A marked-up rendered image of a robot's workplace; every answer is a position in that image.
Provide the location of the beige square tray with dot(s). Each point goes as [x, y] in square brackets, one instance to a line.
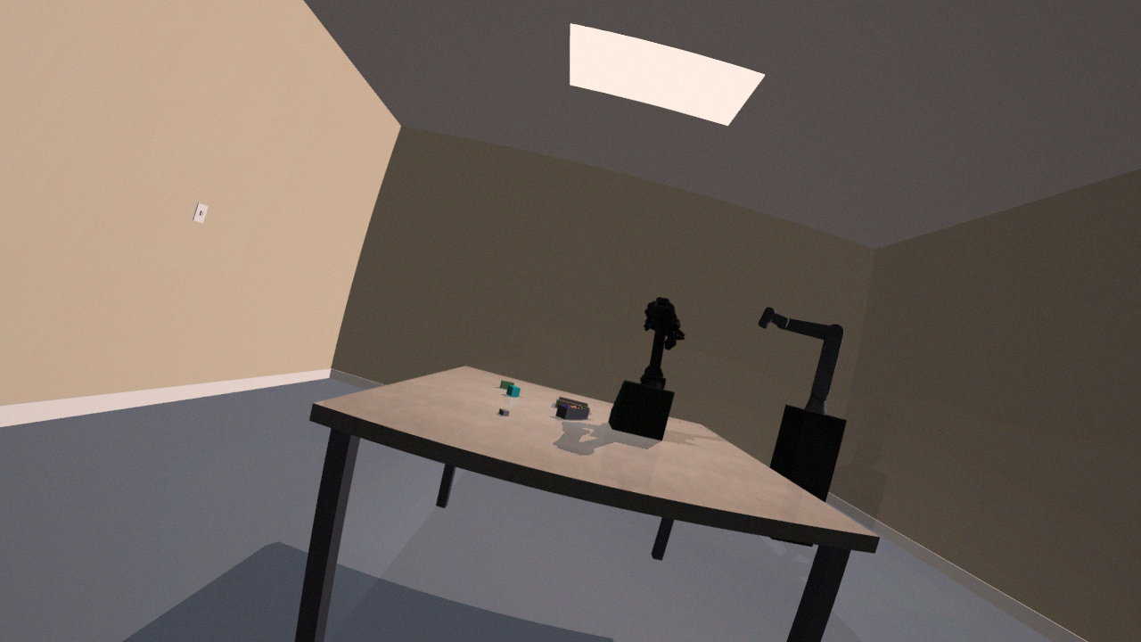
[565, 401]

